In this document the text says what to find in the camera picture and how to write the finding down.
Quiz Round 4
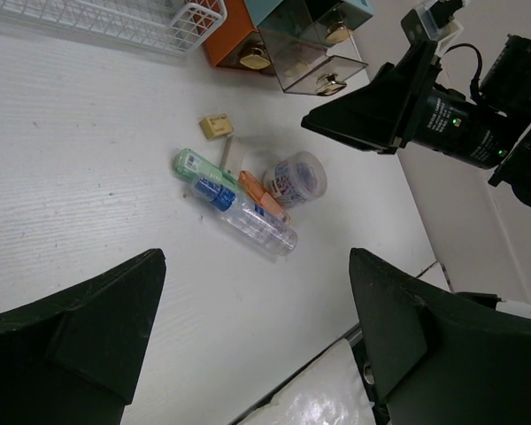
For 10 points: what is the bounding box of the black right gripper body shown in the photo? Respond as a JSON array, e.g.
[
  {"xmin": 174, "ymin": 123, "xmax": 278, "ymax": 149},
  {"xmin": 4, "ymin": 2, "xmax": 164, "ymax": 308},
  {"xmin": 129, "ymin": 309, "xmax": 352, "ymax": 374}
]
[{"xmin": 405, "ymin": 35, "xmax": 531, "ymax": 186}]

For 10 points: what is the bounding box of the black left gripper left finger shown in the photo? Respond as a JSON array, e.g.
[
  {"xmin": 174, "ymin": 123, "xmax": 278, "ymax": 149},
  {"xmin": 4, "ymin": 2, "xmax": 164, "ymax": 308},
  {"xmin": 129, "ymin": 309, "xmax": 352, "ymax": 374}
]
[{"xmin": 0, "ymin": 249, "xmax": 166, "ymax": 424}]

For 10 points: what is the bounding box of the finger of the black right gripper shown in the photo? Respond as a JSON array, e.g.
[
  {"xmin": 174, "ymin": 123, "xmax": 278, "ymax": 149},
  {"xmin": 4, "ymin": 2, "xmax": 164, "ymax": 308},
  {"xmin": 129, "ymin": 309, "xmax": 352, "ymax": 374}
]
[{"xmin": 301, "ymin": 42, "xmax": 438, "ymax": 154}]

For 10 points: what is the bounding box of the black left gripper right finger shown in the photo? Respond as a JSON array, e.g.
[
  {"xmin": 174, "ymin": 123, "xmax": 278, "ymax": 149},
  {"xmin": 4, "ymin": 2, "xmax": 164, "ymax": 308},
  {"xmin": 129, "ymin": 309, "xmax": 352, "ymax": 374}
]
[{"xmin": 349, "ymin": 248, "xmax": 531, "ymax": 424}]

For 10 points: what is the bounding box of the transparent brown drawer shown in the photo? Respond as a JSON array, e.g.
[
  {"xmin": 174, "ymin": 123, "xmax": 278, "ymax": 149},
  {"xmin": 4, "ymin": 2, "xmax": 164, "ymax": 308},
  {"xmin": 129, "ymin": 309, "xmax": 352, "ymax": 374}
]
[{"xmin": 260, "ymin": 23, "xmax": 367, "ymax": 97}]

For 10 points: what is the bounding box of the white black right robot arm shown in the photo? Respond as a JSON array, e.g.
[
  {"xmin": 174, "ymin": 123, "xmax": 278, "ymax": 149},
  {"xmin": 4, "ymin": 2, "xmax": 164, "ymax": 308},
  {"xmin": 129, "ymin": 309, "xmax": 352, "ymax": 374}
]
[{"xmin": 301, "ymin": 35, "xmax": 531, "ymax": 207}]

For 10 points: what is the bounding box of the teal orange drawer cabinet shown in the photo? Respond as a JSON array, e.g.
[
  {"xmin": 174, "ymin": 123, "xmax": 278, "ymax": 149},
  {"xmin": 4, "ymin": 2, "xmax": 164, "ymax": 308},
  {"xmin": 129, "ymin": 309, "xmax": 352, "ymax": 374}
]
[{"xmin": 204, "ymin": 1, "xmax": 374, "ymax": 75}]

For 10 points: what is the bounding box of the clear jar of paperclips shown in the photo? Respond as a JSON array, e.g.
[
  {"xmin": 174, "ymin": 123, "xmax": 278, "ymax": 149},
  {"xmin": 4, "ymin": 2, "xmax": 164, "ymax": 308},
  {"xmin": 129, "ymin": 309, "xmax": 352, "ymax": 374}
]
[{"xmin": 262, "ymin": 151, "xmax": 327, "ymax": 208}]

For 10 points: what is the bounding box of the orange correction tape dispenser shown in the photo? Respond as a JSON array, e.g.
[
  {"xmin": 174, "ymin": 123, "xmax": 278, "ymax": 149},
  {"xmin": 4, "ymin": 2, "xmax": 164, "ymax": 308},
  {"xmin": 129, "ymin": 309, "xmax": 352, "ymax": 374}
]
[{"xmin": 238, "ymin": 171, "xmax": 290, "ymax": 224}]

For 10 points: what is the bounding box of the grey eraser block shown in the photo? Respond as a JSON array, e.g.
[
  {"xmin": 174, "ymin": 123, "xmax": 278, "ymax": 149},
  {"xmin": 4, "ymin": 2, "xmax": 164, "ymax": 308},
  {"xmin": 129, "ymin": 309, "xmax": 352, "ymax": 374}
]
[{"xmin": 220, "ymin": 135, "xmax": 235, "ymax": 174}]

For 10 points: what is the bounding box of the clear blue-capped bottle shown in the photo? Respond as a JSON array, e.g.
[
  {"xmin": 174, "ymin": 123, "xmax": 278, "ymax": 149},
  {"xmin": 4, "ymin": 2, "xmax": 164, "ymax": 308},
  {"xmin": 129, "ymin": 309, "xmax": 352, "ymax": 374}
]
[{"xmin": 191, "ymin": 174, "xmax": 298, "ymax": 257}]

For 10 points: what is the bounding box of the yellow eraser block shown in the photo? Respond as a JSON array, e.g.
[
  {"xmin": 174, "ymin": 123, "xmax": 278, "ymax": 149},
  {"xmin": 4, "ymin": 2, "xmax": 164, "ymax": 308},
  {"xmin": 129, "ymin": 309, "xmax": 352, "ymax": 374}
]
[{"xmin": 199, "ymin": 114, "xmax": 234, "ymax": 141}]

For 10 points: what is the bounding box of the green correction tape dispenser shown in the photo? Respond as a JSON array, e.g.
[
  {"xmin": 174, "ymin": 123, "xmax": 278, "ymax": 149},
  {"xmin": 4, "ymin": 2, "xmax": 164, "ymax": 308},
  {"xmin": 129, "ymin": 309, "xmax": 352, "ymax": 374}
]
[{"xmin": 172, "ymin": 148, "xmax": 242, "ymax": 193}]

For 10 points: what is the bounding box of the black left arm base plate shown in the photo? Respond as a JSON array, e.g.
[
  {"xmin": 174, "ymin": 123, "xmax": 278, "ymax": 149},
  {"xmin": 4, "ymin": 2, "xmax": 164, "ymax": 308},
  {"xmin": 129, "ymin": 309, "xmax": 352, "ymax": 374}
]
[{"xmin": 344, "ymin": 323, "xmax": 378, "ymax": 424}]

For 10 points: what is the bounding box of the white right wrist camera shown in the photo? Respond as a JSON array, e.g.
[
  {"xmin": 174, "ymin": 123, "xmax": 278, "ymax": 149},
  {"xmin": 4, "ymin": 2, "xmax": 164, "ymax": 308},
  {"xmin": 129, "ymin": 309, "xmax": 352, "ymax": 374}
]
[{"xmin": 401, "ymin": 0, "xmax": 469, "ymax": 57}]

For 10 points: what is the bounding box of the white wire mesh basket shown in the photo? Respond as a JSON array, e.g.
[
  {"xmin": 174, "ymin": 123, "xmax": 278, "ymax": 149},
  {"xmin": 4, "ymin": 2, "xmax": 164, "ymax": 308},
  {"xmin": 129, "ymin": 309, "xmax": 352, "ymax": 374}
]
[{"xmin": 0, "ymin": 0, "xmax": 227, "ymax": 57}]

